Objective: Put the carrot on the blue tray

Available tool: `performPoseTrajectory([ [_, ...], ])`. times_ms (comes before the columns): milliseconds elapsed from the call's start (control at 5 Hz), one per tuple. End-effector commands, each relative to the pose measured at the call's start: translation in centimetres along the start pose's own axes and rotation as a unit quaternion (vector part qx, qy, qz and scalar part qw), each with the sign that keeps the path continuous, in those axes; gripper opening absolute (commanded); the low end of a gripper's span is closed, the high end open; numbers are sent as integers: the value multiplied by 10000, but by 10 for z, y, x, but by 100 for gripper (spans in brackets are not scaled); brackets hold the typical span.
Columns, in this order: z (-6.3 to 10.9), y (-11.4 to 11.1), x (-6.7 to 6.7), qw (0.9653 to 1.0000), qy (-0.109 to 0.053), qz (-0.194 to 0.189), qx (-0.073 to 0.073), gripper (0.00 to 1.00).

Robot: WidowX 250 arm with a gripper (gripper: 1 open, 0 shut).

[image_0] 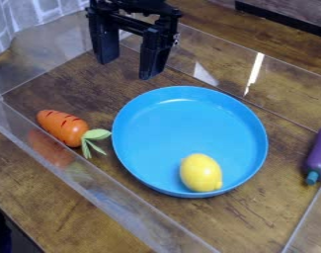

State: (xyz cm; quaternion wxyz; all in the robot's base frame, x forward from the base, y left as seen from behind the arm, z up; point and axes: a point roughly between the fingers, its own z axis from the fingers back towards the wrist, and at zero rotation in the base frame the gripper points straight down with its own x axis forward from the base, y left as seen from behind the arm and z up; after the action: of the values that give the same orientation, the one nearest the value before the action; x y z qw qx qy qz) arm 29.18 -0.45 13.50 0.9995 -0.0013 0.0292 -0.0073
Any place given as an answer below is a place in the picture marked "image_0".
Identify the blue round tray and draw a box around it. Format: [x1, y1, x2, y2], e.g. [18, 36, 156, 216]
[111, 86, 268, 199]

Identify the orange toy carrot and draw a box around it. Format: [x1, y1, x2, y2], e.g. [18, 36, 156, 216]
[37, 110, 111, 159]

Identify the dark bar in background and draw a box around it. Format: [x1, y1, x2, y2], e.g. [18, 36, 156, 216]
[236, 0, 321, 37]

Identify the yellow toy lemon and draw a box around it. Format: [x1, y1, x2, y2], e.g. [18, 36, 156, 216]
[180, 153, 224, 192]

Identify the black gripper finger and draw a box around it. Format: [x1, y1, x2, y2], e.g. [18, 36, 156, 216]
[139, 28, 177, 80]
[87, 13, 119, 64]

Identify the clear acrylic enclosure wall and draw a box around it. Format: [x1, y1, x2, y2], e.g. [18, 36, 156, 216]
[0, 0, 321, 253]

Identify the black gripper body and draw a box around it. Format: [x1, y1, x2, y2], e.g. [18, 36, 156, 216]
[86, 0, 182, 32]

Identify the purple toy eggplant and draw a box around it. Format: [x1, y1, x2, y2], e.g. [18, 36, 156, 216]
[305, 128, 321, 185]

